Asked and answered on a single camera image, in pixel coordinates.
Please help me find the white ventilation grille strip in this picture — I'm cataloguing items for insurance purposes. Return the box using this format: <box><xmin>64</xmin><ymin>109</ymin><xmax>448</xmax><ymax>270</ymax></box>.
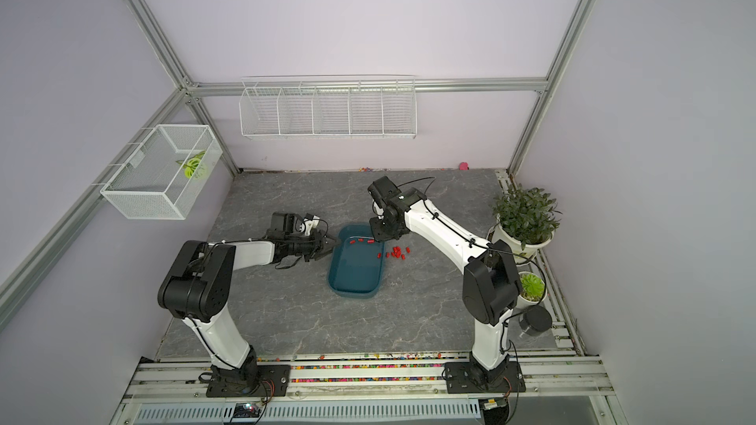
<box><xmin>129</xmin><ymin>399</ymin><xmax>482</xmax><ymax>424</ymax></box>

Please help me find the small potted succulent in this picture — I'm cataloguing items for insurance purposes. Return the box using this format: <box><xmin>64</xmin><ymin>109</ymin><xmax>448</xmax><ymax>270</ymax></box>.
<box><xmin>517</xmin><ymin>272</ymin><xmax>547</xmax><ymax>310</ymax></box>

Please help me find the long white wire wall basket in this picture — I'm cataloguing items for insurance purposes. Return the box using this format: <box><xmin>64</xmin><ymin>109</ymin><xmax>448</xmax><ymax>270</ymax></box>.
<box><xmin>238</xmin><ymin>75</ymin><xmax>419</xmax><ymax>140</ymax></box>

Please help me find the teal plastic storage box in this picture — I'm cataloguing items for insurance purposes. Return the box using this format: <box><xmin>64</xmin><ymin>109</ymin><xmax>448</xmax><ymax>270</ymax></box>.
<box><xmin>327</xmin><ymin>224</ymin><xmax>387</xmax><ymax>299</ymax></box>

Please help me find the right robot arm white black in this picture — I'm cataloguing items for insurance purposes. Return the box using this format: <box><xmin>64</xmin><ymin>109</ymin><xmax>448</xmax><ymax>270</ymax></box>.
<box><xmin>368</xmin><ymin>176</ymin><xmax>523</xmax><ymax>382</ymax></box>

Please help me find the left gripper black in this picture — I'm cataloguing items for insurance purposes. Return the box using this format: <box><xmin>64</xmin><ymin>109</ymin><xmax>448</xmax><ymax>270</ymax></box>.
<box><xmin>285</xmin><ymin>228</ymin><xmax>342</xmax><ymax>262</ymax></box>

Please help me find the black cylinder weight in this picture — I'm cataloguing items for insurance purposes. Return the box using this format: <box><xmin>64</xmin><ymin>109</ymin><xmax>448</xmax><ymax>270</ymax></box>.
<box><xmin>519</xmin><ymin>305</ymin><xmax>553</xmax><ymax>336</ymax></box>

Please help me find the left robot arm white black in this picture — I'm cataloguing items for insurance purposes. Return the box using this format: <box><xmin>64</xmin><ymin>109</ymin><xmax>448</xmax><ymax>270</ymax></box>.
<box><xmin>157</xmin><ymin>229</ymin><xmax>340</xmax><ymax>375</ymax></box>

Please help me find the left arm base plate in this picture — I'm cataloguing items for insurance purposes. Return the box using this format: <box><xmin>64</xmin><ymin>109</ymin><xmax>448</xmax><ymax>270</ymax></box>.
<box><xmin>203</xmin><ymin>363</ymin><xmax>291</xmax><ymax>399</ymax></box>

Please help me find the large potted green plant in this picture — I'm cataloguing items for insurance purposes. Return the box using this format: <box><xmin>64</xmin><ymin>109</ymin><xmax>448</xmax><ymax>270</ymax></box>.
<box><xmin>492</xmin><ymin>184</ymin><xmax>562</xmax><ymax>265</ymax></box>

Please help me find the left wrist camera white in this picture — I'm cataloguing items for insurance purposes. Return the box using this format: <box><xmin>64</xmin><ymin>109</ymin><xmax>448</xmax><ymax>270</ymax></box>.
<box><xmin>266</xmin><ymin>212</ymin><xmax>321</xmax><ymax>239</ymax></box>

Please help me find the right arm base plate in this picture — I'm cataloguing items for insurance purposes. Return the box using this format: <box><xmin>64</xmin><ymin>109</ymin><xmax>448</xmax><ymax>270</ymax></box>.
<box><xmin>441</xmin><ymin>360</ymin><xmax>527</xmax><ymax>395</ymax></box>

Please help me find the green leaf toy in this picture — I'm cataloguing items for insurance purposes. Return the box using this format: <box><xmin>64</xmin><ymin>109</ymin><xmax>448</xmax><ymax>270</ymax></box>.
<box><xmin>176</xmin><ymin>151</ymin><xmax>207</xmax><ymax>180</ymax></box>

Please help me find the white wire cube basket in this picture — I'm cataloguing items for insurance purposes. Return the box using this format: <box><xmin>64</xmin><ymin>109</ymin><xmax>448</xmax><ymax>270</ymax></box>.
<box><xmin>100</xmin><ymin>124</ymin><xmax>222</xmax><ymax>220</ymax></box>

